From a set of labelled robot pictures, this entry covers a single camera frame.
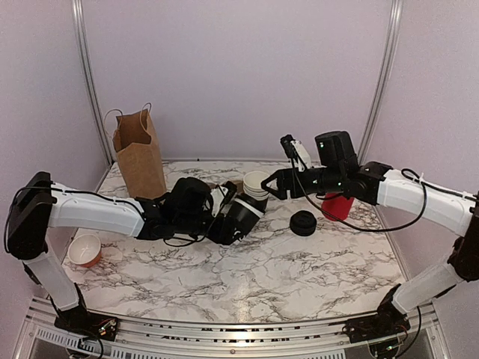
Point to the stack of black cup lids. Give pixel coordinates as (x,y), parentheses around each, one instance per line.
(303,223)

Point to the orange white bowl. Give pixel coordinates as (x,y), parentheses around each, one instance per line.
(85,250)

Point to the far cardboard cup carrier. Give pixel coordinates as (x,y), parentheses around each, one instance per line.
(236,182)

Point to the red cylindrical container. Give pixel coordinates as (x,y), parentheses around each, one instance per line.
(336,207)

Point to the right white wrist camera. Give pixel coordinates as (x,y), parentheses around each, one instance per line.
(295,151)

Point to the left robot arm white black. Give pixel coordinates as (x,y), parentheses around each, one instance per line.
(44,204)

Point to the left aluminium frame post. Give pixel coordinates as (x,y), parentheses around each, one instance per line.
(84,56)

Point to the brown paper bag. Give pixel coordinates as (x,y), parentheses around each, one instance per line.
(138,155)

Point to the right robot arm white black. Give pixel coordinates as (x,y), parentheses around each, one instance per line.
(379,184)

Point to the aluminium frame post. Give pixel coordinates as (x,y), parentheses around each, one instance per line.
(84,56)
(385,70)

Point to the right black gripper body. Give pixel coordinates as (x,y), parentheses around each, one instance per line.
(330,181)

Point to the right aluminium frame post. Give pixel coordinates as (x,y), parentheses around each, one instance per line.
(385,70)

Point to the single black paper cup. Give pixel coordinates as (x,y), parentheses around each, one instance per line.
(245,217)

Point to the stack of black paper cups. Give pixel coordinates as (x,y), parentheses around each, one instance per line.
(252,187)

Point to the black cup lid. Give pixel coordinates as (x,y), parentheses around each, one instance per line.
(256,203)

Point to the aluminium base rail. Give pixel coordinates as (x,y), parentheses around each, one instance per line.
(156,338)

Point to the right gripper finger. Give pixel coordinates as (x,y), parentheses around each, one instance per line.
(279,192)
(270,183)

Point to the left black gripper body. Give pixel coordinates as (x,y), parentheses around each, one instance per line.
(188,224)

